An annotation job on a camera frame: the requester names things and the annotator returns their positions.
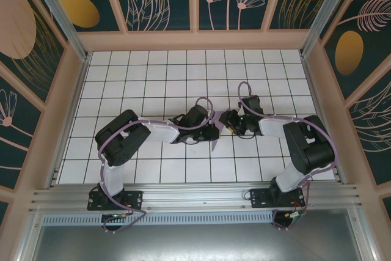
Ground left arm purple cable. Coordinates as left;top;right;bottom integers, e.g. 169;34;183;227
97;97;216;233

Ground aluminium frame post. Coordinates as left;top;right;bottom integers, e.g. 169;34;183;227
24;0;92;62
299;0;353;57

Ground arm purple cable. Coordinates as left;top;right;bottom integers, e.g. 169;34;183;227
97;97;216;233
237;81;340;231

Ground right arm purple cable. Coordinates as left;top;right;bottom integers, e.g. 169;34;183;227
237;81;340;231

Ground green circuit board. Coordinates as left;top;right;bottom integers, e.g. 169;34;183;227
282;208;307;224

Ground aluminium table side rail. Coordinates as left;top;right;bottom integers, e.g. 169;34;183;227
301;54;348;184
47;53;92;190

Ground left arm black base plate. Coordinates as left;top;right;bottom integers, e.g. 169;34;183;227
87;189;145;211

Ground aluminium mounting rail beam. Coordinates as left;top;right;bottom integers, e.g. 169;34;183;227
29;183;364;215

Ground purple square cloth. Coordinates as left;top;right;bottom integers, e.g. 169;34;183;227
210;109;227;153

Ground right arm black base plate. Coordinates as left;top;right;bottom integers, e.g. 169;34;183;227
249;187;306;209

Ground grey metal sheet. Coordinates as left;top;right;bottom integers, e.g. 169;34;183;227
18;208;377;261

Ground grey slotted cable duct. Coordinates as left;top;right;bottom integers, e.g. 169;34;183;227
41;210;276;227

